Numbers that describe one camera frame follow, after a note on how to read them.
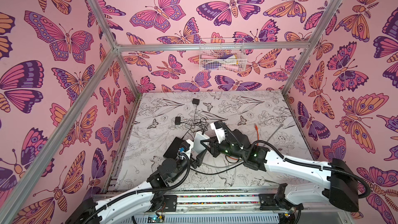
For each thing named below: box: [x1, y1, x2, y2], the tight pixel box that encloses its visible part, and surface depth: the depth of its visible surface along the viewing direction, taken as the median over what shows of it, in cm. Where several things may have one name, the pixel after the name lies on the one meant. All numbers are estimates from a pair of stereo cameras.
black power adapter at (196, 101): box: [192, 98, 201, 106], surface depth 116 cm
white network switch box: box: [192, 132, 210, 154], surface depth 72 cm
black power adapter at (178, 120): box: [174, 116, 181, 125], surface depth 105 cm
